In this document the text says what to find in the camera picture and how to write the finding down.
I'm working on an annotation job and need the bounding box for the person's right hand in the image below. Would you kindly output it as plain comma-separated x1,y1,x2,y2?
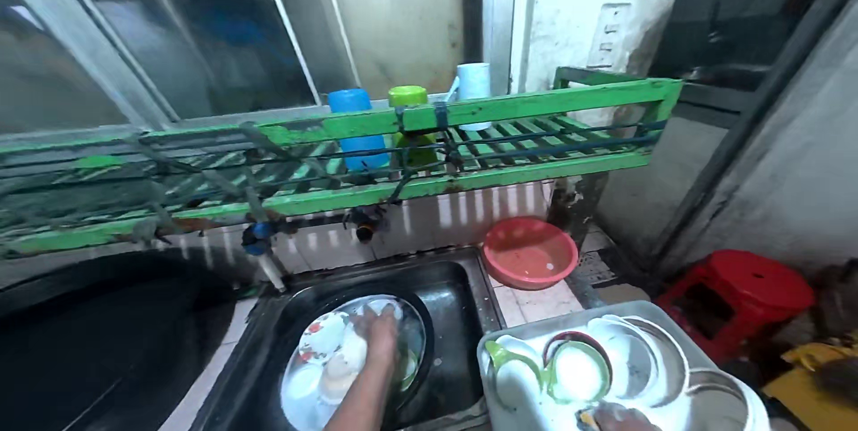
593,402,662,431

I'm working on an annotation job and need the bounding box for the person's left hand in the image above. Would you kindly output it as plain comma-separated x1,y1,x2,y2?
351,304,399,360

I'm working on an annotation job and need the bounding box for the person's left forearm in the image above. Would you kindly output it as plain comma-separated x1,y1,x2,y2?
324,348,398,431

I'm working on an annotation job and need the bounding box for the black round basin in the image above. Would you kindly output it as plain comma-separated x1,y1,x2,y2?
310,285,435,417

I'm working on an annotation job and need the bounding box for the green bowl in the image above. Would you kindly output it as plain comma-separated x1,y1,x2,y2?
398,348,420,393

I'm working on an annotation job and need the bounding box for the white plate with red flowers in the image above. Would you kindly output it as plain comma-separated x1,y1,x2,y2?
298,311,350,365

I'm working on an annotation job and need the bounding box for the metal kitchen sink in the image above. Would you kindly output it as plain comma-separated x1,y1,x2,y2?
190,246,508,431

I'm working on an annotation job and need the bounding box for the black pipe outlet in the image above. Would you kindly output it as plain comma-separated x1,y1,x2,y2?
342,205,388,244

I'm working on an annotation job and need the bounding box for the large white plate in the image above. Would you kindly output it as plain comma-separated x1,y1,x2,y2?
280,293,426,431

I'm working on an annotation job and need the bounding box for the white tap with blue valve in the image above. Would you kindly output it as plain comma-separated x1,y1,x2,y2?
242,221,288,294

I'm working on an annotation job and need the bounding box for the red round plastic basin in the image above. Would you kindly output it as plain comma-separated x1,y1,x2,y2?
483,217,579,291

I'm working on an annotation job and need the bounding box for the dark red bowl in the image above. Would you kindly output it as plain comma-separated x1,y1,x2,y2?
542,331,614,392

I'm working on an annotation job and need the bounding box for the green-rimmed white cup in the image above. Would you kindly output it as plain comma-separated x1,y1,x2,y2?
546,340,611,405

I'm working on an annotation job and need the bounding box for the blue plastic cup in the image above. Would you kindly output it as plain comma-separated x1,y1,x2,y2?
327,88,390,172

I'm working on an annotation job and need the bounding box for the lime green plastic cup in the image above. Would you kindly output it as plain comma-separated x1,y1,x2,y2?
388,85,438,169

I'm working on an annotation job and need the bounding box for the light blue plastic mug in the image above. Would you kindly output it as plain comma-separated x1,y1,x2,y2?
445,63,492,132

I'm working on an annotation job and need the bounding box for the green wooden slatted rack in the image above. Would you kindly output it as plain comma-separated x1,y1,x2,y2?
0,67,685,259

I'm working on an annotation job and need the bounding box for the large black tub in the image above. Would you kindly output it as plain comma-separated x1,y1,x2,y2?
0,247,238,431

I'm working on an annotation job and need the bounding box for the white round container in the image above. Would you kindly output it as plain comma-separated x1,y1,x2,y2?
682,368,770,431

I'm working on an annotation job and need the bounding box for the red plastic stool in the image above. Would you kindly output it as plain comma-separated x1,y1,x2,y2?
656,249,816,364

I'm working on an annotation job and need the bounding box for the yellow cloth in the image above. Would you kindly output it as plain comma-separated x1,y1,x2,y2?
763,332,858,431

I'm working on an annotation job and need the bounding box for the dark framed glass door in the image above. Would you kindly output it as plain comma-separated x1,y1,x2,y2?
595,0,858,275

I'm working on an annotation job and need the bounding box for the sliding window with metal frame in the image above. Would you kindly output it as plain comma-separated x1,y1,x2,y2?
0,0,541,153

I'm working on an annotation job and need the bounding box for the white wall switch panel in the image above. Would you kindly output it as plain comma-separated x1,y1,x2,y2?
589,3,631,70

